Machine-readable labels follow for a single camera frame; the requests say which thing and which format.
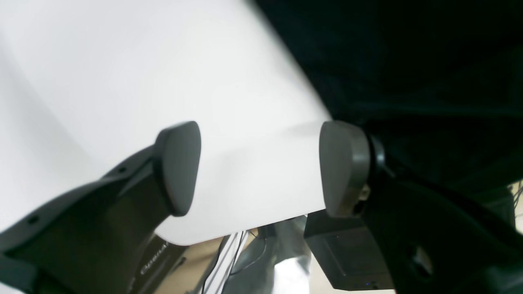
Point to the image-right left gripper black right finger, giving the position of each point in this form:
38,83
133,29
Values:
433,240

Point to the black t-shirt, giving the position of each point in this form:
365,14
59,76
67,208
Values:
439,82

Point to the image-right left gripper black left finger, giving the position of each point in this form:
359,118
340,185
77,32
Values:
90,240

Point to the black power adapter box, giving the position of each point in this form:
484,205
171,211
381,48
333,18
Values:
347,253

